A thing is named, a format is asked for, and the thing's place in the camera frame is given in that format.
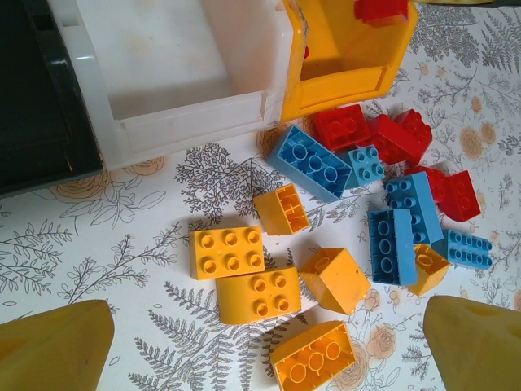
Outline black plastic bin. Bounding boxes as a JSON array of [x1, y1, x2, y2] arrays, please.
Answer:
[[0, 0, 109, 200]]

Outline small yellow brick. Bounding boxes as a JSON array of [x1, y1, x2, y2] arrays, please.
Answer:
[[406, 243, 452, 297], [252, 182, 313, 236]]

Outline white translucent plastic bin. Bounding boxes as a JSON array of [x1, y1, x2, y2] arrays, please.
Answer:
[[44, 0, 296, 172]]

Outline small blue four-stud brick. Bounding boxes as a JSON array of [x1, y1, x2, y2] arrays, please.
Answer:
[[340, 144, 386, 191]]

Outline yellow six-stud brick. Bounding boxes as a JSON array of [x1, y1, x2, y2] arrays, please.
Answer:
[[189, 226, 265, 282]]

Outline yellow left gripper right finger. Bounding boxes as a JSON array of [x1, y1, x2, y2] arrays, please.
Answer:
[[422, 296, 521, 391]]

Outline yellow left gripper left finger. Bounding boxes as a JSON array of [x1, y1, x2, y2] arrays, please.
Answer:
[[0, 299, 116, 391]]

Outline yellow curved four-stud brick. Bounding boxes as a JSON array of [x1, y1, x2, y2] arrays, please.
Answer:
[[214, 266, 302, 326]]

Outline red four-stud brick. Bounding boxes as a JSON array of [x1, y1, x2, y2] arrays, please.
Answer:
[[313, 103, 372, 152]]

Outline yellow plastic bin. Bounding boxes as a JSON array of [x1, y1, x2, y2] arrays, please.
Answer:
[[280, 0, 420, 122]]

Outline long yellow brick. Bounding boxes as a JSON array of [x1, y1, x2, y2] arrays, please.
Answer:
[[270, 320, 358, 391]]

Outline blue eight-stud brick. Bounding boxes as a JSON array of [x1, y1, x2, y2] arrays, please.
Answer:
[[431, 228, 493, 270]]

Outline long blue brick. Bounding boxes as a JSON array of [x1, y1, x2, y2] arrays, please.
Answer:
[[366, 208, 419, 286], [266, 125, 354, 203]]

